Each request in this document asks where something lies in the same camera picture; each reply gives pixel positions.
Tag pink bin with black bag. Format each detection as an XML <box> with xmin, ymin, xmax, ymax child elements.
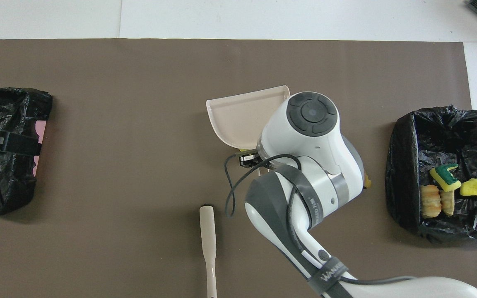
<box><xmin>0</xmin><ymin>86</ymin><xmax>53</xmax><ymax>216</ymax></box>

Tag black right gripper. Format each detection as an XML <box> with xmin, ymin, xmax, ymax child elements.
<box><xmin>238</xmin><ymin>151</ymin><xmax>260</xmax><ymax>168</ymax></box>

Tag beige plastic dustpan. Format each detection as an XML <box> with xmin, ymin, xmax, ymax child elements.
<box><xmin>206</xmin><ymin>85</ymin><xmax>291</xmax><ymax>176</ymax></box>

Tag black bag lined bin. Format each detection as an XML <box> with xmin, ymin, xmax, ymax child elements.
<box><xmin>385</xmin><ymin>105</ymin><xmax>477</xmax><ymax>247</ymax></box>

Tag beige hand brush black bristles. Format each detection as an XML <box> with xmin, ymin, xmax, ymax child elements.
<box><xmin>200</xmin><ymin>205</ymin><xmax>218</xmax><ymax>298</ymax></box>

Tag brown table mat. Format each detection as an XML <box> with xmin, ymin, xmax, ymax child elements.
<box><xmin>0</xmin><ymin>39</ymin><xmax>477</xmax><ymax>298</ymax></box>

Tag pale striped bread piece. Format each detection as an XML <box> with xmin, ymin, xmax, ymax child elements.
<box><xmin>421</xmin><ymin>185</ymin><xmax>442</xmax><ymax>219</ymax></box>
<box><xmin>439</xmin><ymin>190</ymin><xmax>455</xmax><ymax>216</ymax></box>

